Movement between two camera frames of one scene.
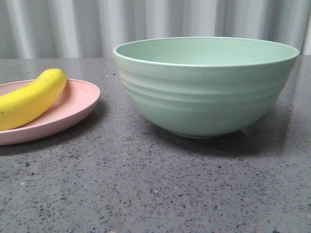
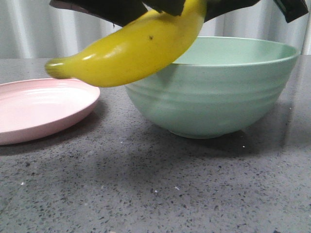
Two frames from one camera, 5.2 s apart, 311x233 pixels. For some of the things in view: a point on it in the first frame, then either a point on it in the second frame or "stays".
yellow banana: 23,107 to 133,49
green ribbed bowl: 202,88 stays
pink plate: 78,97 stays
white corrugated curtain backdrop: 53,29 stays
